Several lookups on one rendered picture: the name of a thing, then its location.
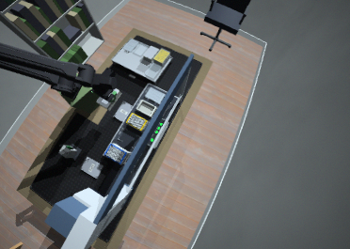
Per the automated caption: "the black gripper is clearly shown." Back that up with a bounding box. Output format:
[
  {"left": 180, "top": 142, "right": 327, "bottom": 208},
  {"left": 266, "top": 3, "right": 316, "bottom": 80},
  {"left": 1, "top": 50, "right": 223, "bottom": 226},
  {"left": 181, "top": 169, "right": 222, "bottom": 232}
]
[{"left": 91, "top": 88, "right": 117, "bottom": 102}]

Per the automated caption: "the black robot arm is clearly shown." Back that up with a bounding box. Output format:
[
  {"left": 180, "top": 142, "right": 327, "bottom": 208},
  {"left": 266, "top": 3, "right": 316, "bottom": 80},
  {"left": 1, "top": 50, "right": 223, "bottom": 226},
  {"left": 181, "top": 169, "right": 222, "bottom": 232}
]
[{"left": 0, "top": 42, "right": 117, "bottom": 100}]

